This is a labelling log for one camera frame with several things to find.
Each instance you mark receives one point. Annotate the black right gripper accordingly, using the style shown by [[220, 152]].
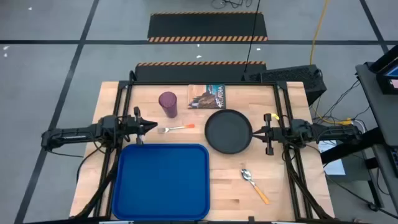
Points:
[[269, 133]]

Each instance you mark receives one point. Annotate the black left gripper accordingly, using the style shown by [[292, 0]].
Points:
[[137, 124]]

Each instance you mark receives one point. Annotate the purple plastic cup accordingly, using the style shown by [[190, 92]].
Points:
[[168, 104]]

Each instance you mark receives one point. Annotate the black round plate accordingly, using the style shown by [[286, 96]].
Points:
[[228, 132]]

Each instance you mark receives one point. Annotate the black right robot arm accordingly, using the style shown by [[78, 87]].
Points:
[[326, 130]]

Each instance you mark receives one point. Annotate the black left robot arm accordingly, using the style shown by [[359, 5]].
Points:
[[77, 132]]

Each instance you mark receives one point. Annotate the blue plastic tray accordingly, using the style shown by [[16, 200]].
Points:
[[161, 183]]

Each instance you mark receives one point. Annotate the yellow tag on gripper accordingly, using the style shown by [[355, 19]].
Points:
[[275, 116]]

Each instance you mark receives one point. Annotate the black perforated computer case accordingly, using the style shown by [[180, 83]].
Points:
[[289, 79]]

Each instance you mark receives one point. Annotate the Acadia picture card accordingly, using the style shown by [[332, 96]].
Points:
[[206, 97]]

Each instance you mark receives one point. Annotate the white paper sheet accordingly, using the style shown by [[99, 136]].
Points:
[[335, 166]]

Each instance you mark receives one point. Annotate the black desk support beam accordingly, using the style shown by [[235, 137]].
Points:
[[342, 152]]

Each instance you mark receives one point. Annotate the large black hazard-striped floor mat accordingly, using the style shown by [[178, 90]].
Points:
[[206, 25]]

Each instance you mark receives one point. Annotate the grey desk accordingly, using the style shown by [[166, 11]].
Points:
[[385, 118]]

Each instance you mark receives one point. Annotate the black monitor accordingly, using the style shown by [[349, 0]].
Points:
[[385, 82]]

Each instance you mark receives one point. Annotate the black metal table frame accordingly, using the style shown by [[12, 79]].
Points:
[[202, 83]]

